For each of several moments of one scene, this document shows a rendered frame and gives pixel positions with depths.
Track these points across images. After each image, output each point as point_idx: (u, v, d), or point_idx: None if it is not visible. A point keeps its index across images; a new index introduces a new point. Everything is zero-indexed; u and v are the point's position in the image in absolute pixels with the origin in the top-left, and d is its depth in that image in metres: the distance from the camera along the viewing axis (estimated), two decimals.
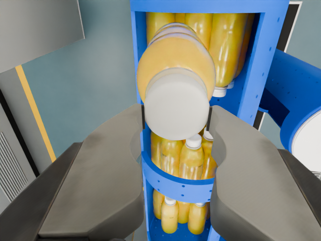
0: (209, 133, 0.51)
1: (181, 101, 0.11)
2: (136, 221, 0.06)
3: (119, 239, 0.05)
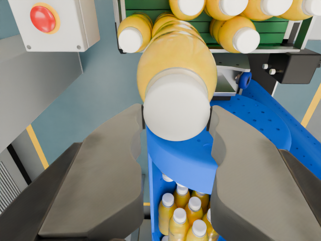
0: None
1: None
2: (136, 221, 0.06)
3: (119, 239, 0.05)
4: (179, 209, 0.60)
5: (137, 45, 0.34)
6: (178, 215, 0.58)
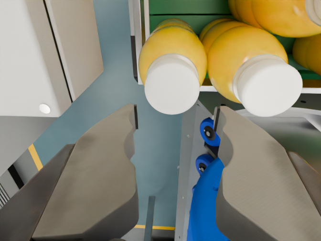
0: None
1: None
2: (132, 221, 0.06)
3: (119, 239, 0.05)
4: None
5: (190, 99, 0.14)
6: None
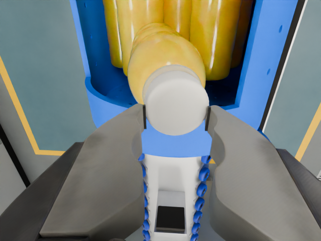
0: None
1: None
2: (137, 221, 0.06)
3: (119, 239, 0.05)
4: None
5: (199, 117, 0.12)
6: None
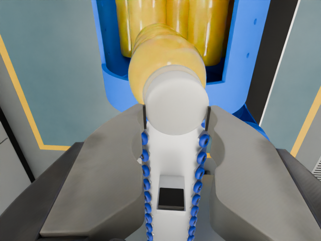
0: None
1: None
2: (137, 221, 0.06)
3: (119, 239, 0.05)
4: None
5: (199, 117, 0.12)
6: None
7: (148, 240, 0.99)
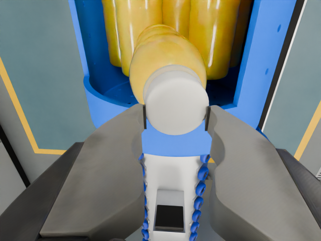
0: None
1: None
2: (137, 221, 0.06)
3: (119, 239, 0.05)
4: None
5: (199, 117, 0.12)
6: None
7: None
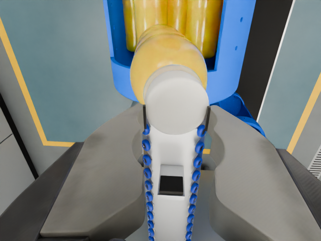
0: None
1: None
2: (137, 221, 0.06)
3: (119, 239, 0.05)
4: None
5: (198, 117, 0.12)
6: None
7: (149, 229, 1.04)
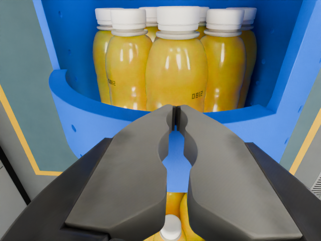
0: (222, 11, 0.19)
1: None
2: (157, 225, 0.06)
3: (119, 239, 0.05)
4: (130, 9, 0.22)
5: (178, 228, 0.34)
6: (121, 9, 0.20)
7: None
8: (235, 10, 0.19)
